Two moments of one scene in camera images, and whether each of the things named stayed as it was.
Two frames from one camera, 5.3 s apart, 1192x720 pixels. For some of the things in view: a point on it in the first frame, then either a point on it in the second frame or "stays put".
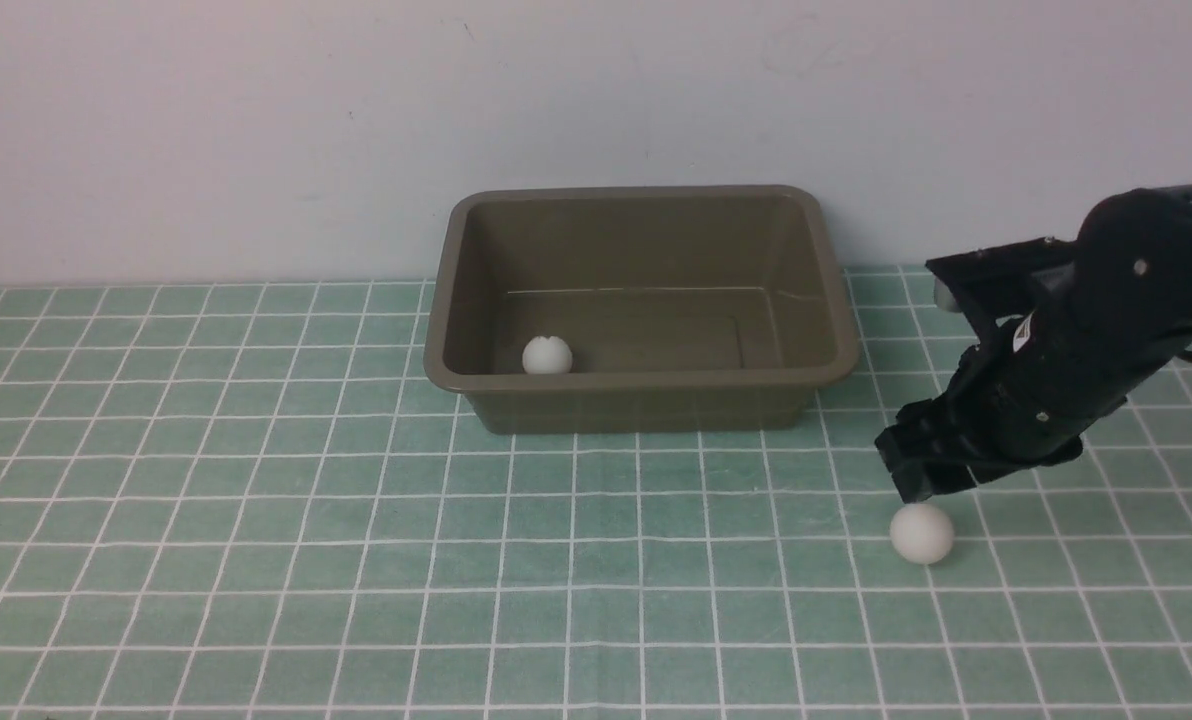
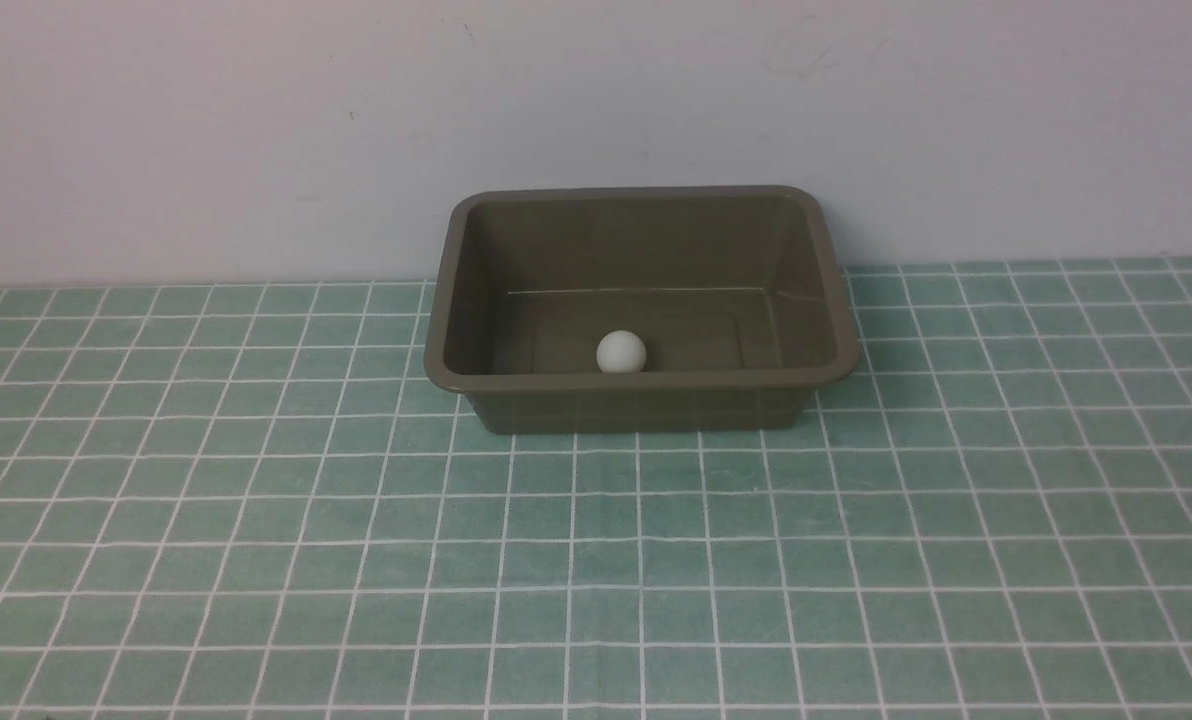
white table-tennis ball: [921, 533] → [621, 351]
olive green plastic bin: [686, 308] stays put
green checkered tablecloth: [251, 502] stays put
